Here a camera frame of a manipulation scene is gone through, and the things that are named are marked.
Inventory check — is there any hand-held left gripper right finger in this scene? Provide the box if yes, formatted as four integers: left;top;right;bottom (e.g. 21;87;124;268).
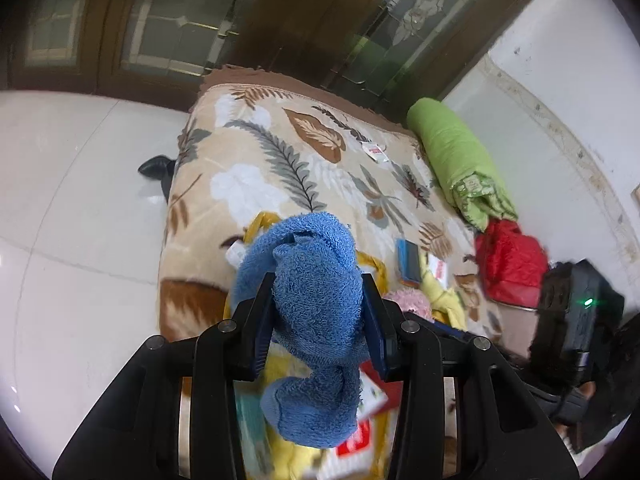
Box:
360;272;581;480

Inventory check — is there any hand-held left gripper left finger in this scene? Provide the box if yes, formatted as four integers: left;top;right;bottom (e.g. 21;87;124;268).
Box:
52;272;276;480

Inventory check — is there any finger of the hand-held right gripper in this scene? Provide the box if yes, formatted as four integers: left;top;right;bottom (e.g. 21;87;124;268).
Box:
402;311;473;341

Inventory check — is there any blue towel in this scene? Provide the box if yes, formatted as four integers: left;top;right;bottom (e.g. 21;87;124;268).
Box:
235;212;363;448

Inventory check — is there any teal tube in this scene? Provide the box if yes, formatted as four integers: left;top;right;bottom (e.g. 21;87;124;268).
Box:
235;395;266;461

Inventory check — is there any white packet with red label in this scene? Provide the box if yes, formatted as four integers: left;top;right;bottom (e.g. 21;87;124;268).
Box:
312;362;391;480

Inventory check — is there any yellow cloth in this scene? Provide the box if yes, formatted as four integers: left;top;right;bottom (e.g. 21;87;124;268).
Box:
420;270;468;331

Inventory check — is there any pink fluffy cloth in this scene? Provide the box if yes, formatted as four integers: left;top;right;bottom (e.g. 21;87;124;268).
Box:
385;288;432;318

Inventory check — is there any small white and red packet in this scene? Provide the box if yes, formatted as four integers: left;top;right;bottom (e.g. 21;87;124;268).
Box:
426;252;450;286

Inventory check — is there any red cloth bag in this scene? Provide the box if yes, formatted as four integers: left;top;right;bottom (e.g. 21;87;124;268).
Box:
474;219;548;306

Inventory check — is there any folded green blanket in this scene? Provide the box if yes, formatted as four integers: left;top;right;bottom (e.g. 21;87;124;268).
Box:
406;97;518;231

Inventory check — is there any black shoe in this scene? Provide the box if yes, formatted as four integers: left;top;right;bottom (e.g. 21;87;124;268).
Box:
137;155;177;196

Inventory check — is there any leaf print blanket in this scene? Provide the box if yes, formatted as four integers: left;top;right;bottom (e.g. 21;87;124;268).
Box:
157;65;531;480

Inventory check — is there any wooden cabinet with glass doors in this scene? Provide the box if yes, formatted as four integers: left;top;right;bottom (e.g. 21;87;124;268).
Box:
0;0;566;116

